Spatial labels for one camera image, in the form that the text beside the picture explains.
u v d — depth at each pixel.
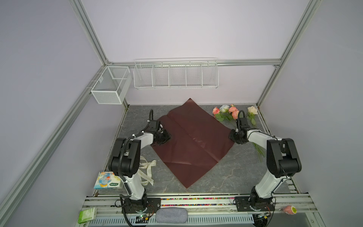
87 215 0.70
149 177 0.83
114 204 0.71
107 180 0.77
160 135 0.87
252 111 1.12
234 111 1.12
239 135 0.74
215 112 1.12
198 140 0.99
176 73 0.98
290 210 0.68
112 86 1.02
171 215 0.69
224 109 1.12
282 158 0.49
